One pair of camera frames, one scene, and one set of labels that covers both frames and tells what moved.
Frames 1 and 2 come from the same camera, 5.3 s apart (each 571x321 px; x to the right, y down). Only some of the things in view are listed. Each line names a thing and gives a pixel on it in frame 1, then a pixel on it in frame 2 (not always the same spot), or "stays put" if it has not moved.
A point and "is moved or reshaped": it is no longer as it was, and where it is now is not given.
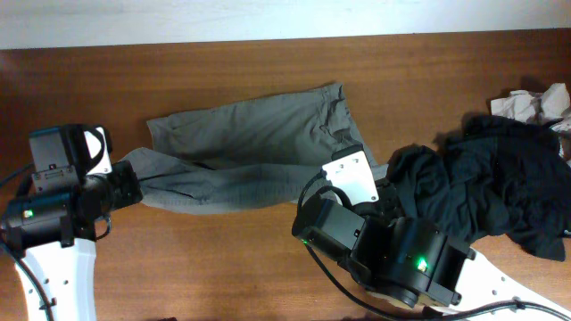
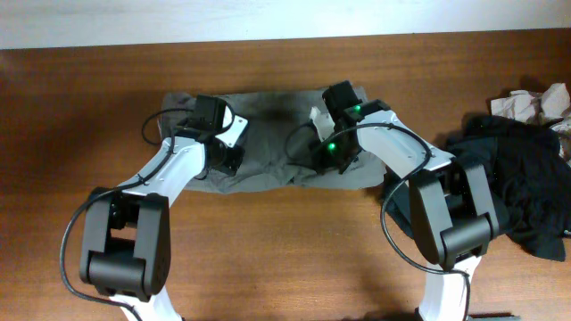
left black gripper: (131, 183) -> (230, 159)
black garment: (490, 176) stays put
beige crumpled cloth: (540, 107) stays put
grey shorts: (244, 153) is moved or reshaped
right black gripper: (393, 198) -> (321, 163)
